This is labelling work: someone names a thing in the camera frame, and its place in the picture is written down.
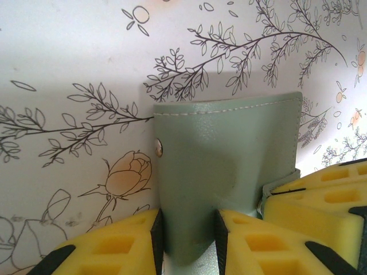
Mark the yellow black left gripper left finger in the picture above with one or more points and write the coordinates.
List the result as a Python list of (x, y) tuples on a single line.
[(114, 252)]

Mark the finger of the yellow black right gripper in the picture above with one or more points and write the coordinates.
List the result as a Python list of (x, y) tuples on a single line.
[(315, 209), (338, 174)]

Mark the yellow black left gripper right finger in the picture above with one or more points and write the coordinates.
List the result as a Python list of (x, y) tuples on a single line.
[(272, 252)]

